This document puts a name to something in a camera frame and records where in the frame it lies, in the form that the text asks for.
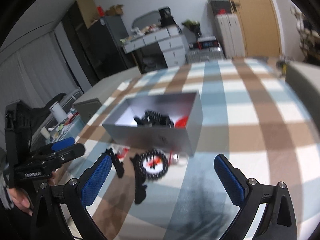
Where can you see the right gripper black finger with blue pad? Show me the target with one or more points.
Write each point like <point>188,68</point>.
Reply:
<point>48,220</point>
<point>278,220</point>

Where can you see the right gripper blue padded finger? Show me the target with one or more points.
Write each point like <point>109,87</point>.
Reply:
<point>53,147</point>

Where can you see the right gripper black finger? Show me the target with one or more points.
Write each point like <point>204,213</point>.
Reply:
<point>57,159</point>

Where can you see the red clear jewelry piece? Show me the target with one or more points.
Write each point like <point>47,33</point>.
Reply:
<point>155,161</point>

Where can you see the grey cardboard jewelry box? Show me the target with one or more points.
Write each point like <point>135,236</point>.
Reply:
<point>123,129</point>

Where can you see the black jewelry pile in box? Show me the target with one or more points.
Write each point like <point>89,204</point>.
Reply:
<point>153,118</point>

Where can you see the red jewelry in box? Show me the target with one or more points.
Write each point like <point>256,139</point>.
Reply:
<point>182,122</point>

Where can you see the person's left hand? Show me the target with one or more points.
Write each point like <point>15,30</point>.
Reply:
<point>20,200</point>

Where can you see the white cylinder bottle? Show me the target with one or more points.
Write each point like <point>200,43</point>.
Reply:
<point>58,113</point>

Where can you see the grey bedside safe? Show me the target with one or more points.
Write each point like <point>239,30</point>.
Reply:
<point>86,108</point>

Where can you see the black curved hair clip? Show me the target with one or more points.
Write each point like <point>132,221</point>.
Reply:
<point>118,165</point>

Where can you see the black long hair clip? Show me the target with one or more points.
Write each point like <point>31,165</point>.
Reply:
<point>140,187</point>

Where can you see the black refrigerator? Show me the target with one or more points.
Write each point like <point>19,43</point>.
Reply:
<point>106,47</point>

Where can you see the black wardrobe cabinet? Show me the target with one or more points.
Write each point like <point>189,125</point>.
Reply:
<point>76,22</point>

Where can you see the grey pillow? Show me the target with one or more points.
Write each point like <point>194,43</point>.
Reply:
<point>304,80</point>

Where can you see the brown cardboard box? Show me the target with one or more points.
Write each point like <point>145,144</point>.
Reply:
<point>115,10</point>

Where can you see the grey round mirror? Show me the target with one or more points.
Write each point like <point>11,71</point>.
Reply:
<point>150,18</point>

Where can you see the white desk with drawers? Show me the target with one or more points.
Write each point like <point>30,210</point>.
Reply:
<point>164,48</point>

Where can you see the silver suitcase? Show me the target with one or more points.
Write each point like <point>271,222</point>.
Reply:
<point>204,55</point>

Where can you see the shoe rack with shoes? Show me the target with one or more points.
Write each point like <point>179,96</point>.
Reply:
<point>309,38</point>

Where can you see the black shoe box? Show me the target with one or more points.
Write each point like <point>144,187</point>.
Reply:
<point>204,43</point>

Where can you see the white suitcase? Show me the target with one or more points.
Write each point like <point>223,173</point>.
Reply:
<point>231,35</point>

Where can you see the wooden door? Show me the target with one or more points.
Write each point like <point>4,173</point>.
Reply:
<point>259,26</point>

